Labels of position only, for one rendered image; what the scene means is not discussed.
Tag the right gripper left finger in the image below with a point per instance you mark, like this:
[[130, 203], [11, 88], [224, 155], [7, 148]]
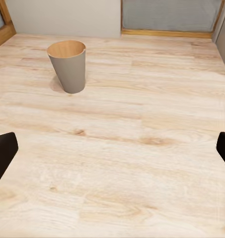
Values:
[[8, 150]]

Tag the trash can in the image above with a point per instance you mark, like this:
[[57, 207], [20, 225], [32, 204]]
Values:
[[68, 60]]

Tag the fixed window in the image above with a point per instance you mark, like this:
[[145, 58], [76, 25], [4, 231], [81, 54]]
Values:
[[174, 18]]

